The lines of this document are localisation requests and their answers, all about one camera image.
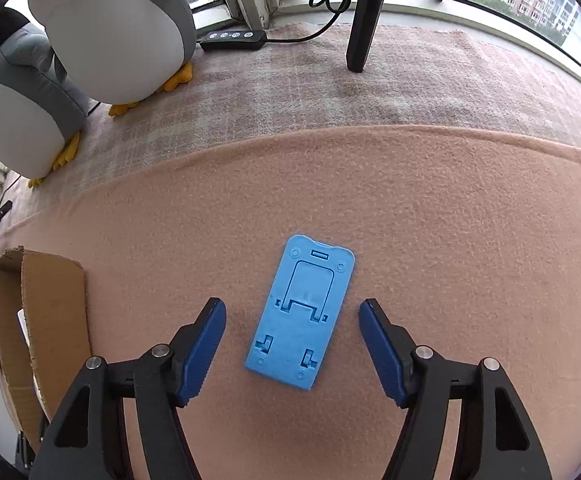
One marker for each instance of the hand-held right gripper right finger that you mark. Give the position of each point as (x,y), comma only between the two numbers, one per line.
(385,355)

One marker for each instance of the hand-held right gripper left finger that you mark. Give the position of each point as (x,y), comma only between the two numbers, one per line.
(200,355)

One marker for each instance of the blue phone stand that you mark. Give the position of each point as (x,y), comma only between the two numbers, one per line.
(300,320)

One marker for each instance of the brown cardboard box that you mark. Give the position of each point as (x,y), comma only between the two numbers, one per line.
(50,310)

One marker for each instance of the pink blanket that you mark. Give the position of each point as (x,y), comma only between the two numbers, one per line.
(420,235)

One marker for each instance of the checkered blanket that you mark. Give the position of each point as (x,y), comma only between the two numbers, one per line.
(370,95)

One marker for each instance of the large penguin plush toy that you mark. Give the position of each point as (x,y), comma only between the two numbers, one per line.
(15,110)

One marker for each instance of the black remote control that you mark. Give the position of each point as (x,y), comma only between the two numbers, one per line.
(233,40)

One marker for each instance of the small penguin plush toy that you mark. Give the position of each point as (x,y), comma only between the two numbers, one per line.
(120,35)

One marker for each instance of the black tripod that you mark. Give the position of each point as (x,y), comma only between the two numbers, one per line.
(365,25)

